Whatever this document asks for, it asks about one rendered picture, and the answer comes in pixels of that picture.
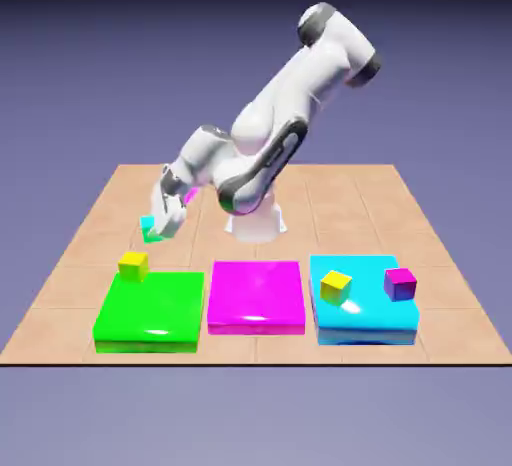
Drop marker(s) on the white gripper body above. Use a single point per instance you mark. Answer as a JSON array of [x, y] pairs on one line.
[[168, 212]]

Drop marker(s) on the small cyan cube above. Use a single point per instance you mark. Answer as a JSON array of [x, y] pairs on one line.
[[146, 226]]

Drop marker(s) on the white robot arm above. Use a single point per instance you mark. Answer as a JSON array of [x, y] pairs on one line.
[[312, 74]]

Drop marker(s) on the small yellow cube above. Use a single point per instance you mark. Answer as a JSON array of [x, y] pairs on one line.
[[335, 286], [134, 265]]

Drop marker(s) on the small magenta cube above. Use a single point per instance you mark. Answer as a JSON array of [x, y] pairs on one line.
[[400, 284]]

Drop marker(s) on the large green box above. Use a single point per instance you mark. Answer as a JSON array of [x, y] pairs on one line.
[[150, 310]]

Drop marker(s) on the large magenta box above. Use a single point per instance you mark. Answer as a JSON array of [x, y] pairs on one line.
[[256, 294]]

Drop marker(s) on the large cyan box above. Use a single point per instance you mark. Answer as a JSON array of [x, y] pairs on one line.
[[368, 314]]

